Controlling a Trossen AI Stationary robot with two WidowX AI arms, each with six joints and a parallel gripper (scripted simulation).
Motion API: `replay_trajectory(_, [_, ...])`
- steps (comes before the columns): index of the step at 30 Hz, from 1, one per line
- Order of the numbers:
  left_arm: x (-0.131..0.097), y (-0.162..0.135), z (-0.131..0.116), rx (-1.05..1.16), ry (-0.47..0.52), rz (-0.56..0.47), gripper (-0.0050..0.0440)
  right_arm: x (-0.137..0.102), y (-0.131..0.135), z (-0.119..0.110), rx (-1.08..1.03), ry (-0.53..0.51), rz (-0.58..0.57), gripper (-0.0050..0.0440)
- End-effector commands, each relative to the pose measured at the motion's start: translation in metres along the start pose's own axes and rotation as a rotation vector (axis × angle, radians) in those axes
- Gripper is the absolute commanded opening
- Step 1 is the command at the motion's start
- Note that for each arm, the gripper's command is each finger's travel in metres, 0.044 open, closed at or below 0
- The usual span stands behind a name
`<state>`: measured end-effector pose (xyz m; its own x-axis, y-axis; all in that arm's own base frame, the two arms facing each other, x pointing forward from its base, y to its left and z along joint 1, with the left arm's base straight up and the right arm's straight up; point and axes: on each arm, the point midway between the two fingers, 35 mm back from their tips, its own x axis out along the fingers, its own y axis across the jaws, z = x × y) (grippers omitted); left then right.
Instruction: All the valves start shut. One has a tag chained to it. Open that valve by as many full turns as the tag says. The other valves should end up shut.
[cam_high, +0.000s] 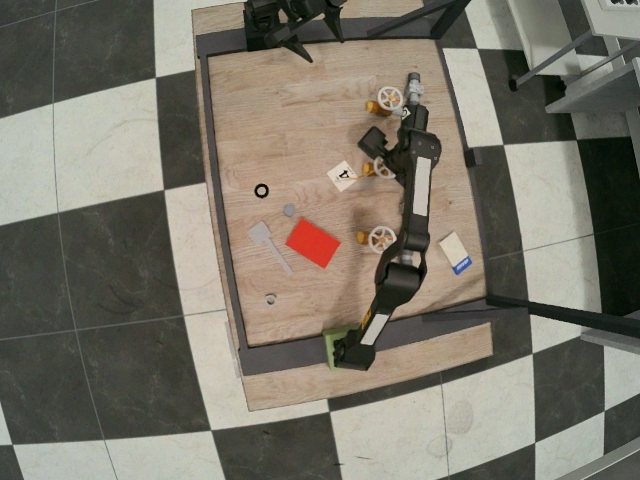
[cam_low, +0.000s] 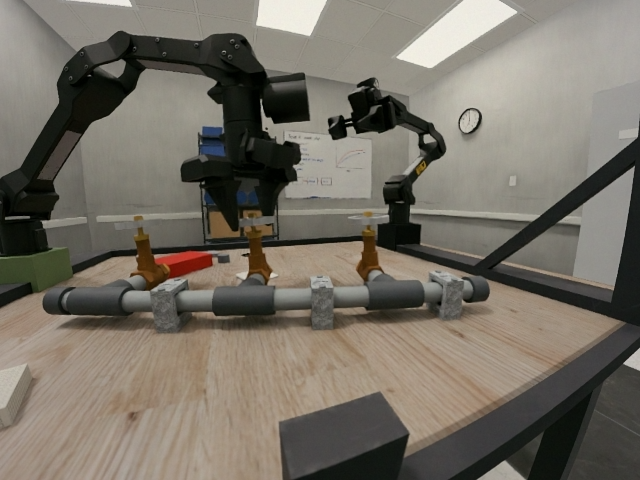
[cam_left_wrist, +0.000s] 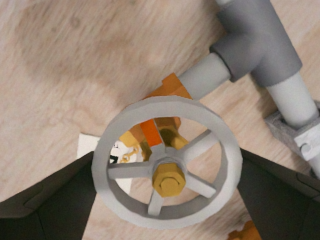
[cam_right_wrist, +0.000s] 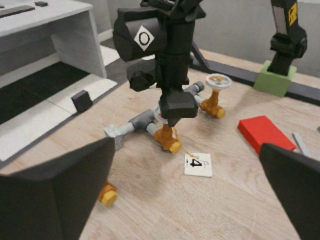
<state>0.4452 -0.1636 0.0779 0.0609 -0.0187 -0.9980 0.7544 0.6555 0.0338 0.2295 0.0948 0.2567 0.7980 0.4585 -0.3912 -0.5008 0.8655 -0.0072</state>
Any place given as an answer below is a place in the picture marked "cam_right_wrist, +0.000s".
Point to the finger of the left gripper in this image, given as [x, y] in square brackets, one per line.
[163, 91]
[172, 122]

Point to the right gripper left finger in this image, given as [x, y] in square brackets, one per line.
[54, 199]

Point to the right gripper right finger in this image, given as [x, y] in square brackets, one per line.
[295, 181]

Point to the red rectangular block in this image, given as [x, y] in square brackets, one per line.
[260, 129]

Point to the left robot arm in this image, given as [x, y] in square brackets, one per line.
[143, 32]

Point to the black diagonal bar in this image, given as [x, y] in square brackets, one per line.
[198, 55]

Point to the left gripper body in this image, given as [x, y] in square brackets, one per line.
[177, 103]

